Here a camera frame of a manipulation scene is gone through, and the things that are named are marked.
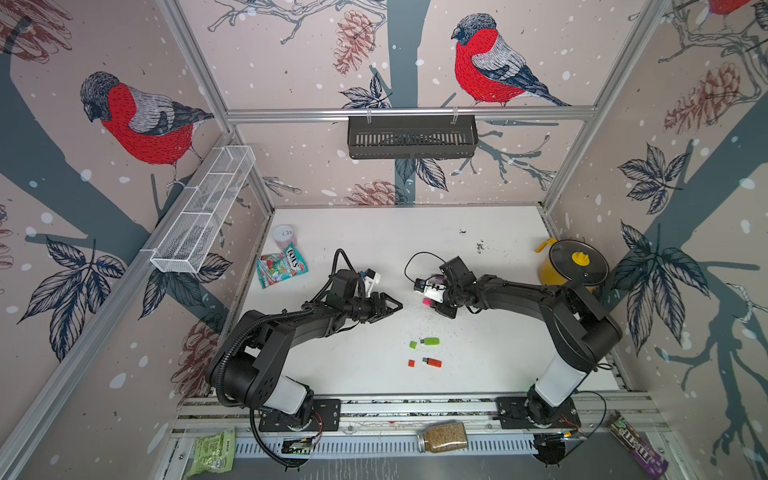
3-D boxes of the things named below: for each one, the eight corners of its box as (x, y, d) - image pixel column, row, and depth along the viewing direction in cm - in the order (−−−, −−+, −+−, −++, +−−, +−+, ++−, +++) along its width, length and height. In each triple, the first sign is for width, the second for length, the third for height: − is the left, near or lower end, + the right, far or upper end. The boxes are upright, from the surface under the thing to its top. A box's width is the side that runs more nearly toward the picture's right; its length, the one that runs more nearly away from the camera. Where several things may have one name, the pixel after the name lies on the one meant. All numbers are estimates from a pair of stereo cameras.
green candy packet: (264, 289, 99) (260, 283, 96) (257, 263, 106) (253, 258, 103) (309, 270, 104) (306, 265, 101) (299, 247, 111) (297, 241, 108)
